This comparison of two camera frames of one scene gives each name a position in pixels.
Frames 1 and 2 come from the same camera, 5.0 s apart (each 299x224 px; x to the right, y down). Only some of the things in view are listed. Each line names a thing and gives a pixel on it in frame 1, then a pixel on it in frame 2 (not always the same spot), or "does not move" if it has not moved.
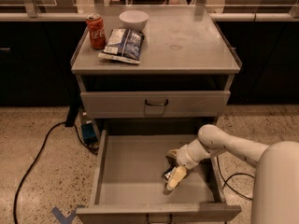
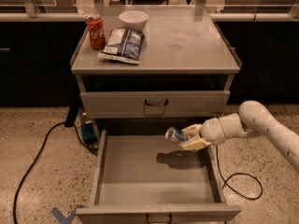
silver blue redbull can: [165, 175] -> [176, 135]
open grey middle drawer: [129, 187] does not move
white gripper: [188, 158] -> [212, 132]
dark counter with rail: [36, 50] does not move
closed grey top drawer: [154, 104] does not move
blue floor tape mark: [68, 218] does not move
